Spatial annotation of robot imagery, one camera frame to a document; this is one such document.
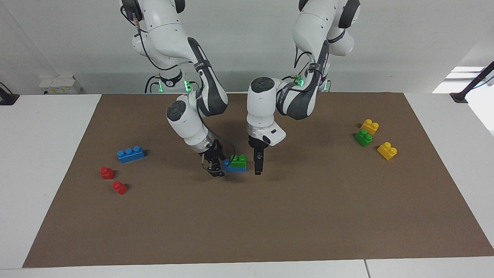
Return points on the green two-stud toy brick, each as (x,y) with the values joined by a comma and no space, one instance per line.
(363,139)
(239,161)

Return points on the black angled camera stand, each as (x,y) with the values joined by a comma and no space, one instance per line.
(459,96)

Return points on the black clamp stand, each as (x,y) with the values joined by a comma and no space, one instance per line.
(7,99)

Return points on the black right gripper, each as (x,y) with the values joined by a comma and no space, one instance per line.
(214,152)

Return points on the brown table mat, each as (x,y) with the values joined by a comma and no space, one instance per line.
(251,212)

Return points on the blue three-stud toy brick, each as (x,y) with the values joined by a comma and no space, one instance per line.
(235,169)
(131,155)

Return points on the small red toy brick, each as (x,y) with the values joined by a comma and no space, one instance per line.
(107,173)
(119,188)

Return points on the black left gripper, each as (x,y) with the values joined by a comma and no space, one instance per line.
(259,149)

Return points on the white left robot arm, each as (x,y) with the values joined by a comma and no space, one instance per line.
(260,104)

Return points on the yellow two-stud toy brick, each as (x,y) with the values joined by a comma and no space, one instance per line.
(369,127)
(386,151)

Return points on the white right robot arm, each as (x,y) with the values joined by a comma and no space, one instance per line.
(185,119)

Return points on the white box with yellow label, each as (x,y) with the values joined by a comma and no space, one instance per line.
(60,85)

